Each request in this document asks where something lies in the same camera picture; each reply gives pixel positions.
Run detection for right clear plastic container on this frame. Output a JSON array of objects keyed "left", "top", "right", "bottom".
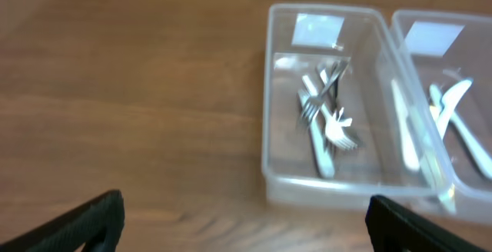
[{"left": 391, "top": 9, "right": 491, "bottom": 224}]

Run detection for clear plastic container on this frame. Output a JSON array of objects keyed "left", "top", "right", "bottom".
[
  {"left": 262, "top": 3, "right": 452, "bottom": 214},
  {"left": 391, "top": 9, "right": 491, "bottom": 224}
]

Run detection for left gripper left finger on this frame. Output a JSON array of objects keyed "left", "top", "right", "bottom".
[{"left": 1, "top": 189, "right": 125, "bottom": 251}]

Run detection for left clear plastic container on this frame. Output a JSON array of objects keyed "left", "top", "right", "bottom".
[{"left": 262, "top": 3, "right": 452, "bottom": 214}]

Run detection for dark-handled metal fork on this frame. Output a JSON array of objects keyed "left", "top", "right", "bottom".
[{"left": 330, "top": 61, "right": 341, "bottom": 110}]

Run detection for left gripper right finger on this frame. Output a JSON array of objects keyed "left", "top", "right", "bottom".
[{"left": 365, "top": 195, "right": 484, "bottom": 252}]

